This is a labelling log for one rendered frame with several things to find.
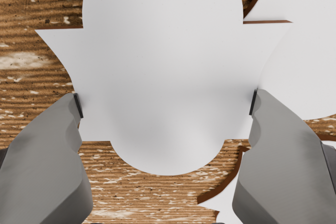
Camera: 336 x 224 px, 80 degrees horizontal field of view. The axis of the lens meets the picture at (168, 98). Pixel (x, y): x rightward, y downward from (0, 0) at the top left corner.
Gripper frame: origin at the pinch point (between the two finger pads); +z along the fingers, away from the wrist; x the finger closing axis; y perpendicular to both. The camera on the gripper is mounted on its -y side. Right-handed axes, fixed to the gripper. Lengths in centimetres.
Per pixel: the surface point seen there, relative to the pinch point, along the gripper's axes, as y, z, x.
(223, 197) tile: 11.5, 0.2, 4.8
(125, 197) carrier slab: 12.6, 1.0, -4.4
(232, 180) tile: 9.2, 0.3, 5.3
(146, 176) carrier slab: 9.5, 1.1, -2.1
